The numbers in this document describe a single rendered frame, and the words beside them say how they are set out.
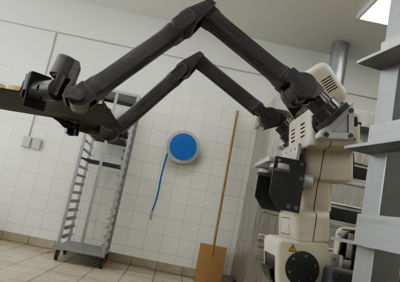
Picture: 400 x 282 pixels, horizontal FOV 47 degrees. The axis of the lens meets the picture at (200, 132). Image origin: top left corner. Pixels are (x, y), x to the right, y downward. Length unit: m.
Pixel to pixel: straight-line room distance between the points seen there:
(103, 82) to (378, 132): 0.90
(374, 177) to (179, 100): 5.23
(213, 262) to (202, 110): 1.79
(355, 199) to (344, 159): 3.31
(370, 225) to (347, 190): 4.36
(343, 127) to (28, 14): 5.26
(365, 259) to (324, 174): 1.06
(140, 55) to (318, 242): 0.77
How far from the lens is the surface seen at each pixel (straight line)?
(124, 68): 1.29
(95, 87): 1.26
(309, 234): 1.48
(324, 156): 1.53
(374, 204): 0.47
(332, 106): 1.38
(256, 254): 4.57
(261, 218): 4.59
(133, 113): 1.83
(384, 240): 0.45
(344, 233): 1.61
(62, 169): 5.69
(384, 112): 0.49
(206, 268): 5.29
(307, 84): 1.36
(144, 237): 5.54
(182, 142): 5.42
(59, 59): 1.30
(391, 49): 0.46
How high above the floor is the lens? 0.77
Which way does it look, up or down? 9 degrees up
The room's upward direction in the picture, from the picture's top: 11 degrees clockwise
